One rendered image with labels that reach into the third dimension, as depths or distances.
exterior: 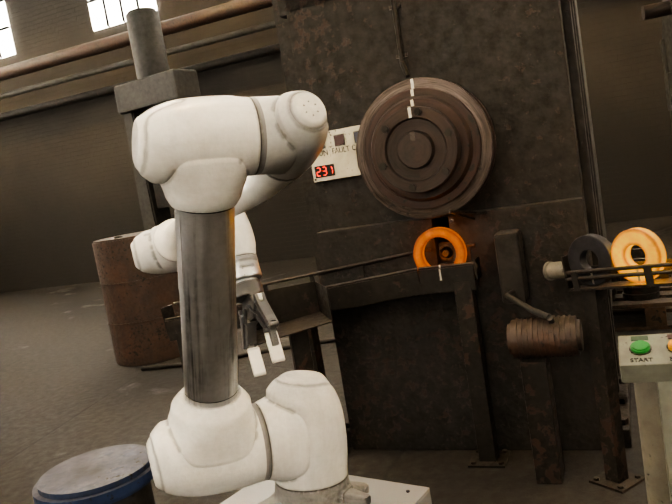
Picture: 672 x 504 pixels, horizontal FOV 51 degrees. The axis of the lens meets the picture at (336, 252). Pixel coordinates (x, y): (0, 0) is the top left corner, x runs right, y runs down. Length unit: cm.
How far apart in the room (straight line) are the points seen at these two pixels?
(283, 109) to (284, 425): 61
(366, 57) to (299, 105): 149
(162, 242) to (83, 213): 973
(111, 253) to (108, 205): 611
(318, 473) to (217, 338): 36
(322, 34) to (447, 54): 48
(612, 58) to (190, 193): 752
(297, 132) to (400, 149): 120
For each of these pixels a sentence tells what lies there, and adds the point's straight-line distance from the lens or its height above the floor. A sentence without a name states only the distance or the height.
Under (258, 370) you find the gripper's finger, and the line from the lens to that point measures 171.
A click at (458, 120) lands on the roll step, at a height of 119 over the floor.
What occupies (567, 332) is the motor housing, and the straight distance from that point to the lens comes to 225.
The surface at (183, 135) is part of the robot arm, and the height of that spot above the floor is 118.
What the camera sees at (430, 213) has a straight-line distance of 240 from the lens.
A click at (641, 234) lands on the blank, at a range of 210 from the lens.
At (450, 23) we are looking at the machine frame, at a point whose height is 152.
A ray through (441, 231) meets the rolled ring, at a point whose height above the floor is 83.
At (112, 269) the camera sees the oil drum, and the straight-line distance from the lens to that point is 493.
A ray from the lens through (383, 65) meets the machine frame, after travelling 260.
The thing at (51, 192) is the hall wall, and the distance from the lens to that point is 1170.
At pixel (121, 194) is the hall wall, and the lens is 1083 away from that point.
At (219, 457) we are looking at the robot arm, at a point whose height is 61.
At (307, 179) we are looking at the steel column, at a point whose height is 106.
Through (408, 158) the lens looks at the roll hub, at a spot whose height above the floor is 109.
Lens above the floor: 109
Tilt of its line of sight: 7 degrees down
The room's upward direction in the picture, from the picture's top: 9 degrees counter-clockwise
